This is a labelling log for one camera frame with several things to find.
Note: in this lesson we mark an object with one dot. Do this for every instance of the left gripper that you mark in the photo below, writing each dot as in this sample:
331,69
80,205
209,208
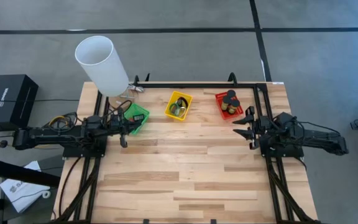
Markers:
118,124

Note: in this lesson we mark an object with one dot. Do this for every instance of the white cylinder shade lamp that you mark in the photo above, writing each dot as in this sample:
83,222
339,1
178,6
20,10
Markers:
102,65

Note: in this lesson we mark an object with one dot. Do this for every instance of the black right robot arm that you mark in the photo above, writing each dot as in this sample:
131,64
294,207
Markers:
315,140

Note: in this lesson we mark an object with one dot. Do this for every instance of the black cardboard box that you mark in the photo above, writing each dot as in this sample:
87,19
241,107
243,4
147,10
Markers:
14,99

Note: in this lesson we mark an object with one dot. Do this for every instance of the black frame bracket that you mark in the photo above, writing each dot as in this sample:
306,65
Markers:
232,77
137,79

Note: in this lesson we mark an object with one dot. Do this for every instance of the white paper booklet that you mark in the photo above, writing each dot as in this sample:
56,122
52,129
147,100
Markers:
23,193

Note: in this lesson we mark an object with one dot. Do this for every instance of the white tape label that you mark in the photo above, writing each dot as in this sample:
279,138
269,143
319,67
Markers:
277,83

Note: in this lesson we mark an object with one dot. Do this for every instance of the black desk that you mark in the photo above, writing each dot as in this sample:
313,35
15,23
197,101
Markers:
11,169

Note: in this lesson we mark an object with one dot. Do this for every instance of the silver metal clip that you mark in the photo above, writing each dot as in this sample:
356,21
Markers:
136,88

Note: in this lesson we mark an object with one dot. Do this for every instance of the yellow plastic basket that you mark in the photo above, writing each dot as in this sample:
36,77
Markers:
170,96

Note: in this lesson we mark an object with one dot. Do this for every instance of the green plastic basket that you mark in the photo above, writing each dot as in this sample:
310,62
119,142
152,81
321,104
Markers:
135,109

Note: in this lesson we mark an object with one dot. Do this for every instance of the black labelled device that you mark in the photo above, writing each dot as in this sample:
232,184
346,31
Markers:
138,117

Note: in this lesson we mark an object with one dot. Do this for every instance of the red plastic basket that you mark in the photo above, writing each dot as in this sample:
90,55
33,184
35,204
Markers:
239,116

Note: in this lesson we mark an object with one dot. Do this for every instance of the black round plug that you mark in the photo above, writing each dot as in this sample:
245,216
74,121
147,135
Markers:
2,143

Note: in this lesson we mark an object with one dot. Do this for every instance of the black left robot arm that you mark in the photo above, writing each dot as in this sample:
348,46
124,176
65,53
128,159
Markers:
57,137

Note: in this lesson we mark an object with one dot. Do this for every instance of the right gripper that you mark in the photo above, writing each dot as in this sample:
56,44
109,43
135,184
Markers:
266,130

